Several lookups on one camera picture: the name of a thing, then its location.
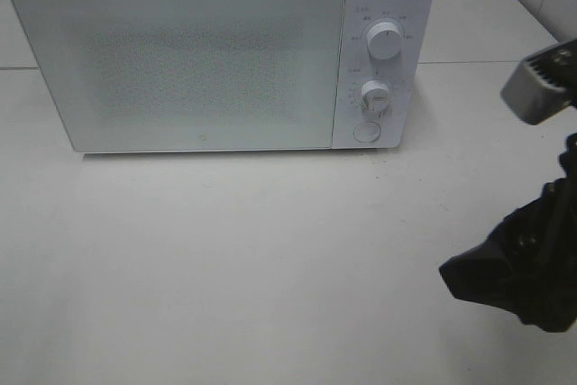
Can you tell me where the white timer knob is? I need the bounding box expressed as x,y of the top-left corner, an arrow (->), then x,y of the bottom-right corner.
360,79 -> 391,114

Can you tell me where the white microwave door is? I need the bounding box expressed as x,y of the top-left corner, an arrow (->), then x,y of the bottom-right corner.
12,0 -> 343,153

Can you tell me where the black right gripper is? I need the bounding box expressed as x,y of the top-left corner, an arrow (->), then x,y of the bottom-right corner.
439,134 -> 576,320

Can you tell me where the upper white power knob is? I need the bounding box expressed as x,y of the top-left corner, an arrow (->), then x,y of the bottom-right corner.
365,20 -> 404,60

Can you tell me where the round white door button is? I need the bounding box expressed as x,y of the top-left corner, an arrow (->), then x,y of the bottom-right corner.
353,122 -> 380,143

